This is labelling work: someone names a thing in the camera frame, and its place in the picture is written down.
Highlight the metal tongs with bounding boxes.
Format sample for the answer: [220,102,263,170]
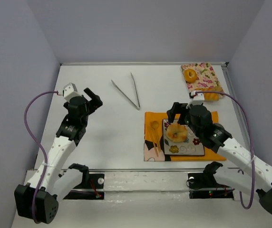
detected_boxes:
[111,72,141,111]

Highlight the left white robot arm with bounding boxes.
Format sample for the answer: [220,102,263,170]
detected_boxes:
[14,83,103,224]

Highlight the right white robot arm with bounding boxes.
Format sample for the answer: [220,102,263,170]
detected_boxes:
[166,102,272,214]

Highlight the striped orange bread loaf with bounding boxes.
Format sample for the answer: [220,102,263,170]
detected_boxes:
[203,91,220,102]

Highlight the round orange donut bread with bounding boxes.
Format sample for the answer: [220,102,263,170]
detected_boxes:
[183,69,197,83]

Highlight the metal cup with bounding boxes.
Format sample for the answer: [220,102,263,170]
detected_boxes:
[213,123,224,130]

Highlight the orange plastic spoon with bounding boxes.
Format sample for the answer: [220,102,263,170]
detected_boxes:
[150,121,161,152]

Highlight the square floral ceramic plate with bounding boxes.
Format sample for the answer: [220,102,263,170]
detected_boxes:
[163,119,205,156]

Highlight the floral cloth mat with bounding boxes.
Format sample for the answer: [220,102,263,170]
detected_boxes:
[181,62,223,92]

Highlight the orange placemat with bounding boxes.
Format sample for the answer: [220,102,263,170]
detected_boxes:
[144,112,226,162]

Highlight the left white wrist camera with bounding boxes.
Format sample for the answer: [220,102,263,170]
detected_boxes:
[63,83,81,102]

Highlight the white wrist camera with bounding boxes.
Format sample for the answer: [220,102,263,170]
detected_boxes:
[189,93,205,105]
[63,83,81,102]

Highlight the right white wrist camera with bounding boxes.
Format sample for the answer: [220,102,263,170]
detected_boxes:
[189,93,205,105]

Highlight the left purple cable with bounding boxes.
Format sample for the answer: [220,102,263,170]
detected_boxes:
[24,91,60,224]

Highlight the aluminium table edge rail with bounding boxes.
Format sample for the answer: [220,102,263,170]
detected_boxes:
[59,61,229,67]

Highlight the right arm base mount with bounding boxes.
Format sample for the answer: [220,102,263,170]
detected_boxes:
[186,172,234,200]

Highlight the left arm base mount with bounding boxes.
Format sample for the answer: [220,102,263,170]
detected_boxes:
[64,173,105,200]

